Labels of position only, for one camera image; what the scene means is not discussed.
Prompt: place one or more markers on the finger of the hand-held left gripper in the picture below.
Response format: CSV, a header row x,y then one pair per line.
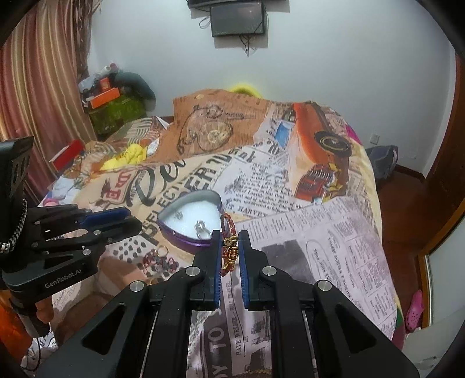
x,y
105,216
120,230

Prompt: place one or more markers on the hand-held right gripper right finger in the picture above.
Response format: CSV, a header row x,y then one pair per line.
x,y
242,272

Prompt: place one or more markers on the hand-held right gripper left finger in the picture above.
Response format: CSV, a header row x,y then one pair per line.
x,y
218,270

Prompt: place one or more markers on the purple heart-shaped jewelry box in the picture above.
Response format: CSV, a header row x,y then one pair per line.
x,y
189,222

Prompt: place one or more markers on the red beaded jewelry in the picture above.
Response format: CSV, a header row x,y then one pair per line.
x,y
154,260

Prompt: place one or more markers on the printed blanket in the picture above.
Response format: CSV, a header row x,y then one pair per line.
x,y
290,236

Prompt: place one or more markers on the yellow cloth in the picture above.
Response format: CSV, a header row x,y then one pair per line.
x,y
130,154

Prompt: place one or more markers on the red box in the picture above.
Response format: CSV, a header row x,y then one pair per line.
x,y
67,154

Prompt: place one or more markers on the green box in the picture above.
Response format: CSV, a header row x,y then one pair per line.
x,y
116,112

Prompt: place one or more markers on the orange box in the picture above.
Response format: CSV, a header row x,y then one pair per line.
x,y
105,97

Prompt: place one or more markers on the dark grey cloth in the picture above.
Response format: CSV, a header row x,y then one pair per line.
x,y
140,87

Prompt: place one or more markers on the striped curtain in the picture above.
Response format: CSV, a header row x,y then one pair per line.
x,y
36,91

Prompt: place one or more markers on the pink shoe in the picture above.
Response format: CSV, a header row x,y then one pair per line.
x,y
414,312

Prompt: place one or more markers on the dark bag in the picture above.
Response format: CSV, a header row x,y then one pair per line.
x,y
381,161

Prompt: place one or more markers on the yellow pillow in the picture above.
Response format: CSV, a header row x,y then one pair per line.
x,y
245,90

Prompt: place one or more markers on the wooden door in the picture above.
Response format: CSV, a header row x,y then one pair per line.
x,y
445,163

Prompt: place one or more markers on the wall socket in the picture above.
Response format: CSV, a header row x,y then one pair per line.
x,y
374,138

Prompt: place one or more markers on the black wall monitor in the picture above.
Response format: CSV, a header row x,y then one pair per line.
x,y
238,18

